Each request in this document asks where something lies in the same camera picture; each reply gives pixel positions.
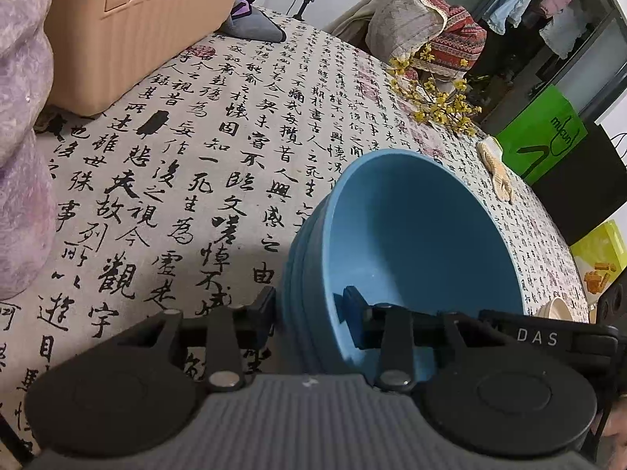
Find black paper bag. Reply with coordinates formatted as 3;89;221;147
531;124;626;245

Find glittery pink vase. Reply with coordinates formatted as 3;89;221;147
1;0;56;299

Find yellow dotted work glove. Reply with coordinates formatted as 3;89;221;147
476;136;513;204

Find green snack box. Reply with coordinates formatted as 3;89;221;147
570;220;626;306

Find dark sliding glass door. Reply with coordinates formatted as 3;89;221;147
446;0;618;135

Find calligraphy print tablecloth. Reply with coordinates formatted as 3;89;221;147
1;16;589;449

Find yellow flower branches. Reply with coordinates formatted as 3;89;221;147
388;43;481;136

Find red patterned blanket on chair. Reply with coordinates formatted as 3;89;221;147
325;0;487;83

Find pink small suitcase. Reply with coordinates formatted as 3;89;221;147
45;0;235;116

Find grey purple cloth pouch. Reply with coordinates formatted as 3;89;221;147
219;0;287;43

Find blue bowl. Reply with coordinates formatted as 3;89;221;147
298;199;343;374
279;229;320;374
320;150;524;374

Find blue bowl front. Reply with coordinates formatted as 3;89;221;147
279;229;320;374

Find hanging white garment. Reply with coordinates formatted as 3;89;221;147
539;0;593;60

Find green paper shopping bag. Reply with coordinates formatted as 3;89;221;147
495;85;588;186

